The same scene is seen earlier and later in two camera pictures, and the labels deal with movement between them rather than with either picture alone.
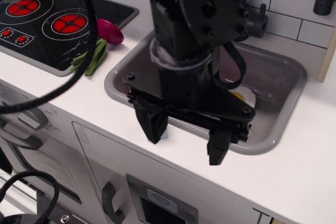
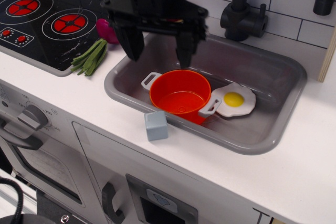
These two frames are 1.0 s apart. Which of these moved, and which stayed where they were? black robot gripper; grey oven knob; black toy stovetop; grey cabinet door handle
Moved: black robot gripper
Stayed: grey oven knob; grey cabinet door handle; black toy stovetop
